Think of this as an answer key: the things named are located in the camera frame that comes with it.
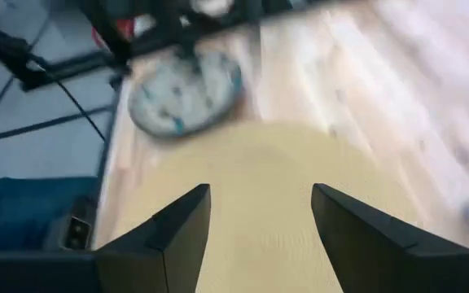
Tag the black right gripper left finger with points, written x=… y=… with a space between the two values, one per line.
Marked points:
x=165 y=252

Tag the black floor stand base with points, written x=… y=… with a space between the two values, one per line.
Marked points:
x=2 y=45

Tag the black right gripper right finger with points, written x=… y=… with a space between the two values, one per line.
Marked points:
x=381 y=260

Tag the red object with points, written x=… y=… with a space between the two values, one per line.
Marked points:
x=125 y=28

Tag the patterned ceramic plate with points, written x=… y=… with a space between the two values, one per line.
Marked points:
x=181 y=97

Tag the black table-level camera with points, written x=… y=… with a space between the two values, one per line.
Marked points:
x=75 y=228

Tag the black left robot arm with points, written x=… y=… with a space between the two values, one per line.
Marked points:
x=173 y=24

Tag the round woven straw placemat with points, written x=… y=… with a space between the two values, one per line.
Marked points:
x=259 y=171

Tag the dark blue object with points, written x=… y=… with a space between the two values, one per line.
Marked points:
x=23 y=211

